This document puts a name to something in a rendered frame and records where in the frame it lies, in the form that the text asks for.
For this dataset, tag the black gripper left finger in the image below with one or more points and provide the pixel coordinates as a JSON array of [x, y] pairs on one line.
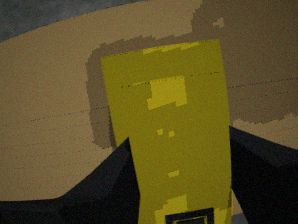
[[109, 195]]

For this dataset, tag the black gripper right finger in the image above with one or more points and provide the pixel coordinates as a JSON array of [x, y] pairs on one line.
[[264, 178]]

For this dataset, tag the tan panel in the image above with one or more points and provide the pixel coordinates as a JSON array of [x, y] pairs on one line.
[[55, 126]]

